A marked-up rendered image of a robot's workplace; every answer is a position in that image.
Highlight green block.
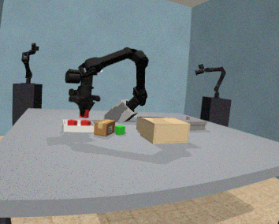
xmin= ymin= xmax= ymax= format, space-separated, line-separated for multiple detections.
xmin=115 ymin=125 xmax=125 ymax=135

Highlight red block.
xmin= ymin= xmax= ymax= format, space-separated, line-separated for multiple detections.
xmin=80 ymin=120 xmax=91 ymax=125
xmin=68 ymin=120 xmax=77 ymax=125
xmin=80 ymin=110 xmax=89 ymax=118

